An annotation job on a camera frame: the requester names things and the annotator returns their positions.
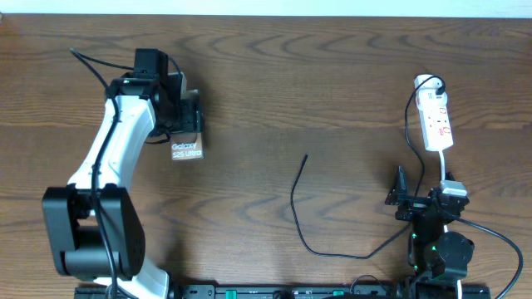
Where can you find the white power strip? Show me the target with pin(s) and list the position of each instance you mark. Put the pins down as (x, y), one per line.
(431, 100)

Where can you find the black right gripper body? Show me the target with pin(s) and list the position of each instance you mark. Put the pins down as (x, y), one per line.
(411, 208)

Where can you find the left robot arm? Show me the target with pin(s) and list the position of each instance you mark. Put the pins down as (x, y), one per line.
(94, 232)

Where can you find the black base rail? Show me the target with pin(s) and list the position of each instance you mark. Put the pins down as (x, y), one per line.
(359, 291)

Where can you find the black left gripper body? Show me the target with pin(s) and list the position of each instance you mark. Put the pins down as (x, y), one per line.
(181, 117)

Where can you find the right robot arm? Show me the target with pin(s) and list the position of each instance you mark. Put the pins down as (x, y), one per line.
(439, 256)

